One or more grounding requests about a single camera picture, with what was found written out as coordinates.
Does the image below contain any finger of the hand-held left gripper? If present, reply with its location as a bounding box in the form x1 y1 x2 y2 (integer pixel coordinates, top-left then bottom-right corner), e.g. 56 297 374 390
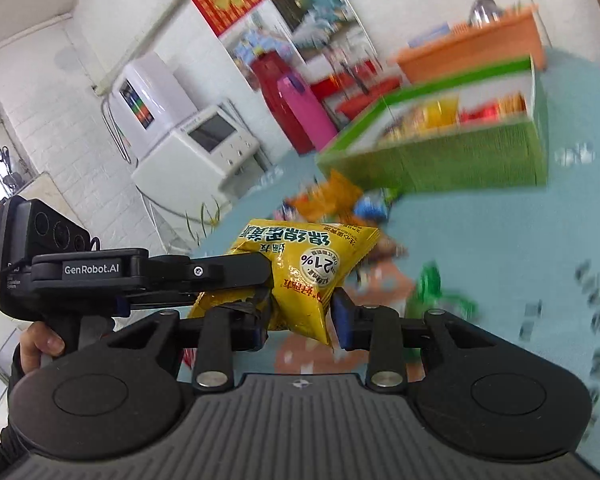
111 286 269 318
147 251 287 295

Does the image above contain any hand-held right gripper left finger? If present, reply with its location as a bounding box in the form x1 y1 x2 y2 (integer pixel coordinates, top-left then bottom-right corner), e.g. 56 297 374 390
105 302 273 394

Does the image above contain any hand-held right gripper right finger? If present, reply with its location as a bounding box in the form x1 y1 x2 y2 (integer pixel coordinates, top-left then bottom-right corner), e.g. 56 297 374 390
330 289 501 394

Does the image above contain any red lion print snack packet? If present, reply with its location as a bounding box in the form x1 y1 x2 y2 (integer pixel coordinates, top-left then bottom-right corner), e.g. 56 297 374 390
275 237 421 376

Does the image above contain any yellow puffed snack packet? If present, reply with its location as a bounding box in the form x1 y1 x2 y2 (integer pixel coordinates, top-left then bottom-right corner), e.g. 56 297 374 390
186 218 381 346

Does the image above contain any green snack packet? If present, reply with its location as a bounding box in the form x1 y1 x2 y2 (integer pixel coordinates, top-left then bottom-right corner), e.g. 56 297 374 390
405 260 481 321

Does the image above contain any orange snack packet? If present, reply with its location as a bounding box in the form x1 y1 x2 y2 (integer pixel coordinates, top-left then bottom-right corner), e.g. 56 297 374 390
286 169 366 223

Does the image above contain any green cardboard box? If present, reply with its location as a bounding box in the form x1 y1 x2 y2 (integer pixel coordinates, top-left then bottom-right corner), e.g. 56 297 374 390
315 55 551 196

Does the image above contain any yellow packet with round logo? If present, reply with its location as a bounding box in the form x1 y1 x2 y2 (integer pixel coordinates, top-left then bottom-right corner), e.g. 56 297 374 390
415 99 461 133

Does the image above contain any person's left hand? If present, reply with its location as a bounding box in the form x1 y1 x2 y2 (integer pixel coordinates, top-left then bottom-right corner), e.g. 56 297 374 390
18 320 67 377

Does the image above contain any thin green leaved plant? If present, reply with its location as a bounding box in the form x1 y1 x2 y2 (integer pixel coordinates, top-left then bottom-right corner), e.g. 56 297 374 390
185 195 231 246

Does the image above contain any white appliance with screen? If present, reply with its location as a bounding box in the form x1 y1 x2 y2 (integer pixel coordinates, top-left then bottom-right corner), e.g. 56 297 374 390
130 102 273 206

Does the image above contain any teal printed tablecloth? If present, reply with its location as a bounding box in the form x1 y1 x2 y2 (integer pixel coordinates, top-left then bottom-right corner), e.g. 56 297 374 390
180 47 600 471

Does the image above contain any pink bottle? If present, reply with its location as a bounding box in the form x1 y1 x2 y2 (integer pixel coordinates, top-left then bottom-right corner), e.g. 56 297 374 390
275 71 340 153

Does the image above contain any red thermos flask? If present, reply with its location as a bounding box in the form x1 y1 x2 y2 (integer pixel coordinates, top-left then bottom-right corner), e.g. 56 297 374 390
250 51 321 156

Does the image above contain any white water purifier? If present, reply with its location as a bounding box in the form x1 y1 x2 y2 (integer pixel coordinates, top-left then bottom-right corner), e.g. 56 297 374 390
107 51 199 148

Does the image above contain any red plastic basin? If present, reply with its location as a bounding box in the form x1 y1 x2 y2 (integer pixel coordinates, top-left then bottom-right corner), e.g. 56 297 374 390
337 87 406 121

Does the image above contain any blue plate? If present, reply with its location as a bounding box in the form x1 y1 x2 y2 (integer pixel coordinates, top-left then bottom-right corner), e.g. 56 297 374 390
407 22 453 48

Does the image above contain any orange plastic basket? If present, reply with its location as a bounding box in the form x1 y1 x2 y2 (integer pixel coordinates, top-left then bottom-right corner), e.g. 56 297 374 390
392 4 548 86

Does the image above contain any metal bowl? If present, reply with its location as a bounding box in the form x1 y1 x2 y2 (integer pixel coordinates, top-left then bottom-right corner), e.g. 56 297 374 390
467 0 503 28

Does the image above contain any wall poster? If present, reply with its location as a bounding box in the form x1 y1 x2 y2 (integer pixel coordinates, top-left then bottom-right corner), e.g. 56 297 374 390
225 0 376 68

